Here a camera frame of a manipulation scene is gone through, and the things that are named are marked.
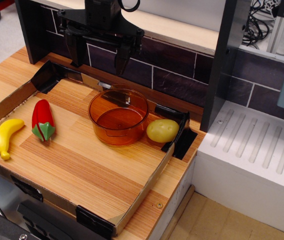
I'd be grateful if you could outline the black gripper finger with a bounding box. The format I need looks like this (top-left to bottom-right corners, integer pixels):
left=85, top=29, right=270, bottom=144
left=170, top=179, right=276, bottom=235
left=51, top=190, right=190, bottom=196
left=64, top=28, right=85, bottom=65
left=114, top=44, right=133, bottom=75

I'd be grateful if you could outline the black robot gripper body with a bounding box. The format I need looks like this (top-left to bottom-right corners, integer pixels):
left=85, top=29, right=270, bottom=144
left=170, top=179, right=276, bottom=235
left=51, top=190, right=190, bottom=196
left=57, top=0, right=144, bottom=52

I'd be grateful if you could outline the yellow toy banana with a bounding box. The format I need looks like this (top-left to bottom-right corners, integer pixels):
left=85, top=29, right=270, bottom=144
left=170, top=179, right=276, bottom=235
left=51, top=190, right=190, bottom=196
left=0, top=118, right=25, bottom=160

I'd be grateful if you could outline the orange transparent plastic pot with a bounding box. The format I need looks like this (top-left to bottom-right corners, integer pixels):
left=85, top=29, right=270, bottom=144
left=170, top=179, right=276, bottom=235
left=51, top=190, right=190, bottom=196
left=88, top=84, right=150, bottom=146

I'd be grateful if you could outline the cardboard fence with black tape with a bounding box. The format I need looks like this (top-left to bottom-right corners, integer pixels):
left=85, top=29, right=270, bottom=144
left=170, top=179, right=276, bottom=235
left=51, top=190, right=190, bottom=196
left=0, top=58, right=202, bottom=240

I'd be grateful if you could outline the yellow toy potato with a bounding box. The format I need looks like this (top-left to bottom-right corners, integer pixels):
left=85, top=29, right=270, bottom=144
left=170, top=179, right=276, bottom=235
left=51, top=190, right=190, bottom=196
left=146, top=119, right=180, bottom=143

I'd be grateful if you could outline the red toy pepper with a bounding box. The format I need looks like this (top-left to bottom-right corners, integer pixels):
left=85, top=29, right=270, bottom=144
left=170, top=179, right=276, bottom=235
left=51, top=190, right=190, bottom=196
left=31, top=99, right=56, bottom=142

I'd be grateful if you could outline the white drying rack sink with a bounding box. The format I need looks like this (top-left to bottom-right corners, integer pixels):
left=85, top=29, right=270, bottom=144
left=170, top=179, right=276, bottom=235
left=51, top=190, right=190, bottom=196
left=192, top=102, right=284, bottom=232

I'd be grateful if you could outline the dark grey shelf frame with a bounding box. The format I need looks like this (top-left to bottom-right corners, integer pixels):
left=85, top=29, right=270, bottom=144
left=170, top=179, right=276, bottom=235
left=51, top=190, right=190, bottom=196
left=14, top=0, right=252, bottom=133

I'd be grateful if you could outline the bundle of black cables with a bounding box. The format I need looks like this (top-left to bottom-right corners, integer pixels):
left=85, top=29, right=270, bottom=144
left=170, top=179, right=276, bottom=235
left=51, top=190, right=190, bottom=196
left=241, top=0, right=280, bottom=50

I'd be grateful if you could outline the black metal mount base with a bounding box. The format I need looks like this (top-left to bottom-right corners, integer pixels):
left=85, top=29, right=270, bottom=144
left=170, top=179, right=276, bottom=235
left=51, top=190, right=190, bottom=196
left=0, top=172, right=88, bottom=240

